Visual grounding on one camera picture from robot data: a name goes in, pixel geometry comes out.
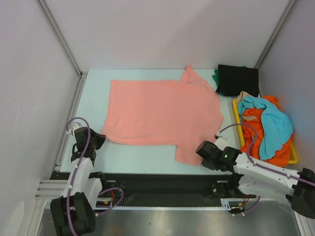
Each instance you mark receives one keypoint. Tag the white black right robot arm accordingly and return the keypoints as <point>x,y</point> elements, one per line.
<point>250,176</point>

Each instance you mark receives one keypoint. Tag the light blue t shirt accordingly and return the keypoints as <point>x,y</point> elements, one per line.
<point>270,123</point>

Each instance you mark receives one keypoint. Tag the pink t shirt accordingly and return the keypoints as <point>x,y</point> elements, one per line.
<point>181,113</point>

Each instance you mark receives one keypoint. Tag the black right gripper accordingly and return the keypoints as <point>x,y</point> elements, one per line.
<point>203,151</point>

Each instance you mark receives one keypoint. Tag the orange t shirt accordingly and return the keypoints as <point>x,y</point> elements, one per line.
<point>270,145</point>

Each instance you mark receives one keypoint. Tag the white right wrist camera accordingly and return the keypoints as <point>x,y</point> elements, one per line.
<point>221,142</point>

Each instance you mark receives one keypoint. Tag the beige t shirt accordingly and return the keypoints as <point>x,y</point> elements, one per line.
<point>239,100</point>

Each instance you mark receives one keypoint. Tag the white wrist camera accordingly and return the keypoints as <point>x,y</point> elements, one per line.
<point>221,142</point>
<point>75,126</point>

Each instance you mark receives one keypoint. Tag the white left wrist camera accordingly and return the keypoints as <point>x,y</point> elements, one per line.
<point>75,126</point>

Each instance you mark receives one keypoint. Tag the yellow plastic tray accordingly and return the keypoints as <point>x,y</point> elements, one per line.
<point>268,137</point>

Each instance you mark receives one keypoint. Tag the aluminium corner post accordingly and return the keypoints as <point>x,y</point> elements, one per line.
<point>276,31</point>
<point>59,35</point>

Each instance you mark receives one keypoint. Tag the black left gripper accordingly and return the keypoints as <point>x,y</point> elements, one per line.
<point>101,138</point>

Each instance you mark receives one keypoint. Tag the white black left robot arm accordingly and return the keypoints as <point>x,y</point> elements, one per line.
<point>72,212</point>

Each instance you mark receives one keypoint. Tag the aluminium corner post left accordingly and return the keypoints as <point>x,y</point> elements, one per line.
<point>59,35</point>

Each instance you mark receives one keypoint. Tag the aluminium corner post right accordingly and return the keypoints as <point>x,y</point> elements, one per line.
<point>276,31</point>

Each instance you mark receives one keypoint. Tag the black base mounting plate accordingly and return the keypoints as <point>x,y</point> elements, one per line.
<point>144,190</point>

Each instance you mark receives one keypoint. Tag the aluminium frame rail front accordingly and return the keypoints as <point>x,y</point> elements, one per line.
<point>50,189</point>

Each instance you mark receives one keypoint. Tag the folded black t shirt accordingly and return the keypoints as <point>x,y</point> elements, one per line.
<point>226,87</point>

